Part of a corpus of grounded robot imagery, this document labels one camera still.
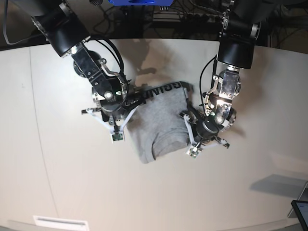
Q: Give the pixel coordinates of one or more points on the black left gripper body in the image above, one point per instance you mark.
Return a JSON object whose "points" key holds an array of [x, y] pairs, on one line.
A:
{"points": [[205, 128]]}

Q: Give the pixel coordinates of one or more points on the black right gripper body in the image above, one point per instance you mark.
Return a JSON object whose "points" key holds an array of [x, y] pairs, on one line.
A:
{"points": [[119, 106]]}

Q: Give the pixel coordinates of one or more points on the grey T-shirt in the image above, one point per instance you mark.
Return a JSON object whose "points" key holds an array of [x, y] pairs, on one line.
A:
{"points": [[156, 127]]}

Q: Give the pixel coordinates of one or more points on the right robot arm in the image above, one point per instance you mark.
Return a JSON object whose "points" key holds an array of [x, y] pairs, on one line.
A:
{"points": [[67, 35]]}

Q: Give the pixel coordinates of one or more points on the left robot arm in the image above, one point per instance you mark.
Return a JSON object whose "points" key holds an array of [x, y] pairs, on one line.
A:
{"points": [[236, 49]]}

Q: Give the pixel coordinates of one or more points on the tablet screen corner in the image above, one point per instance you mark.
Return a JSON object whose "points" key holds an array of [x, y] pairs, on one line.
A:
{"points": [[301, 210]]}

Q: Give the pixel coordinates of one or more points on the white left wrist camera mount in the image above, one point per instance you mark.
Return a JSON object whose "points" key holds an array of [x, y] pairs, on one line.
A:
{"points": [[198, 143]]}

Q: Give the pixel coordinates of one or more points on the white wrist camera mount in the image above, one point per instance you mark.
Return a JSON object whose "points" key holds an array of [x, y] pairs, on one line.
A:
{"points": [[198, 143], [116, 131]]}

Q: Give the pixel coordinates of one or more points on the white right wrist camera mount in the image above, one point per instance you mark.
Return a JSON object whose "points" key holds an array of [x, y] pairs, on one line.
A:
{"points": [[116, 131]]}

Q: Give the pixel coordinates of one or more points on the blue plastic mount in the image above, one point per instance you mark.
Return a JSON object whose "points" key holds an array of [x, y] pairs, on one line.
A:
{"points": [[141, 2]]}

